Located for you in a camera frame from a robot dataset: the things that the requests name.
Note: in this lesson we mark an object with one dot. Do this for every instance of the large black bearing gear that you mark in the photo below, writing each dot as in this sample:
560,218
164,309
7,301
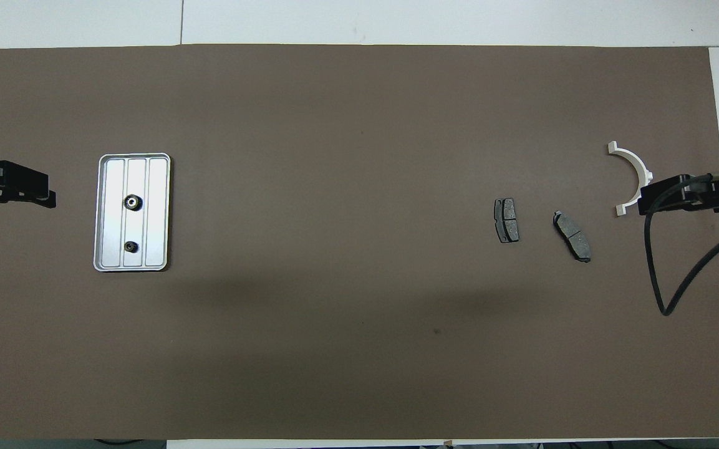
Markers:
132,202

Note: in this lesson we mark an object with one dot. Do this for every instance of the silver metal tray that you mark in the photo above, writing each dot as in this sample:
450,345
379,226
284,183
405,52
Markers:
156,212

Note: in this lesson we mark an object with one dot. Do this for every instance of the large grey brake pad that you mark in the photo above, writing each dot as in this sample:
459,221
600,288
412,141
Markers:
573,236

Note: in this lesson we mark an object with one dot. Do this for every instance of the small grey brake pad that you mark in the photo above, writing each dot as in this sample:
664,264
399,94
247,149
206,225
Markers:
507,219

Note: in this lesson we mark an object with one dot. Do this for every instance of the brown table mat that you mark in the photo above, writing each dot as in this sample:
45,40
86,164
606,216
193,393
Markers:
359,343

